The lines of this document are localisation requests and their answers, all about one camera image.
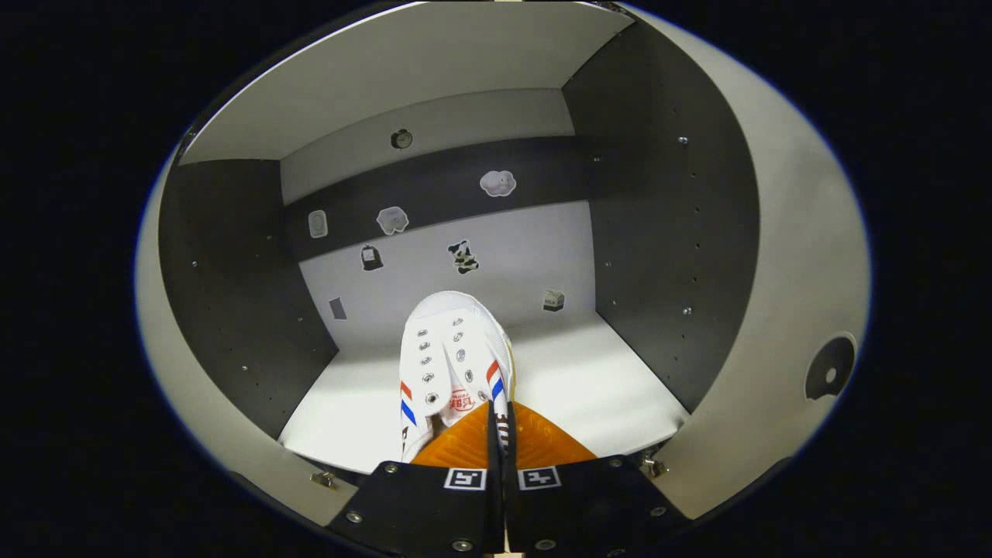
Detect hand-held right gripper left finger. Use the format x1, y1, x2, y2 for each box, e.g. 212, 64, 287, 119
325, 399, 506, 555

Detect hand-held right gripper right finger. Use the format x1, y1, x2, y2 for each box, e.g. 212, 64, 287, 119
496, 401, 691, 555

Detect white and grey shoe cabinet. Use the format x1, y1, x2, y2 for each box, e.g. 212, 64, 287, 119
159, 0, 760, 475

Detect white canvas shoe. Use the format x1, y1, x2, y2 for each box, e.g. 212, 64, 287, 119
399, 291, 516, 464

